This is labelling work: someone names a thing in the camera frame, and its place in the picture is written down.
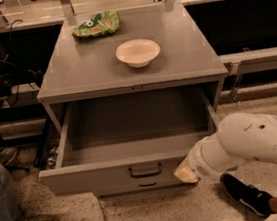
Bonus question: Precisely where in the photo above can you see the black sneaker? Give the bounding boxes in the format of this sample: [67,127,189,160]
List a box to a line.
[219,173,274,217]

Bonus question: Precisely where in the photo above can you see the grey drawer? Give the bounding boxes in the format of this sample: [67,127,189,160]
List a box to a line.
[95,178,186,196]
[39,85,217,196]

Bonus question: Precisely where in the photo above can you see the grey drawer cabinet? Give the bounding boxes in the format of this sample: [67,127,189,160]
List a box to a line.
[27,0,244,203]

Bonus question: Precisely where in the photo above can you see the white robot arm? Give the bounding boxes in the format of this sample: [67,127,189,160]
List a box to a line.
[173,113,277,184]

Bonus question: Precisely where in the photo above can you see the white bowl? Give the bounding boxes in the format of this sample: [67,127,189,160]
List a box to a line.
[115,39,160,68]

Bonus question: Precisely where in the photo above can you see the green chip bag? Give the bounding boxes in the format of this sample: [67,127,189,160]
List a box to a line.
[71,10,121,38]

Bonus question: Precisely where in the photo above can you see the grey bottom drawer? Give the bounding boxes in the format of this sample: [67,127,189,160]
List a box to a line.
[95,178,186,196]

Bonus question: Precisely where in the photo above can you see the grey top drawer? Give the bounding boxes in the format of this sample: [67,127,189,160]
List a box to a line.
[39,85,217,196]

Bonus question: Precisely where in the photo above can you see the wire basket with cans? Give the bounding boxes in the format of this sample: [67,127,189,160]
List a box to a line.
[45,145,58,169]

